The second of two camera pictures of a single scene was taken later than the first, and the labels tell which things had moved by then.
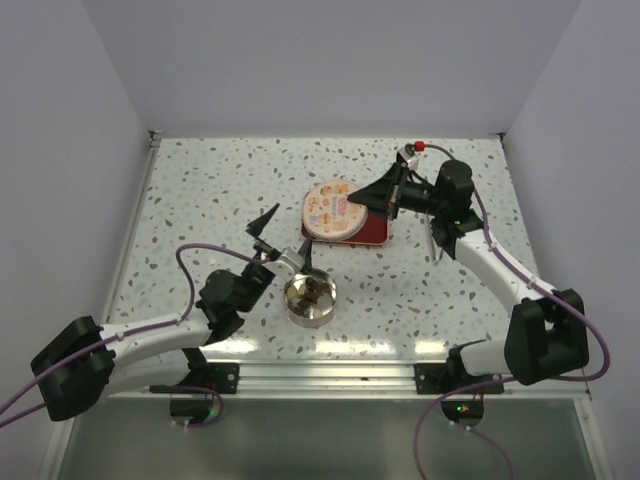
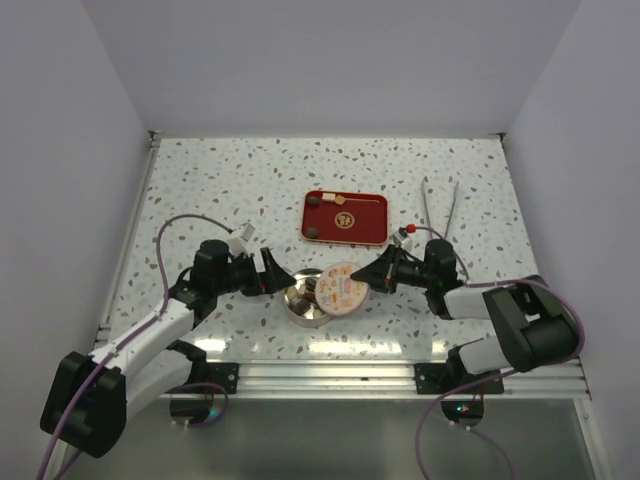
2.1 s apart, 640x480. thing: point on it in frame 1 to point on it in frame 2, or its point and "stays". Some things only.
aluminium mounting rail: (352, 377) stays
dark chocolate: (311, 284) stays
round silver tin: (310, 298) stays
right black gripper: (387, 193) to (379, 273)
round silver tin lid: (328, 214) to (337, 292)
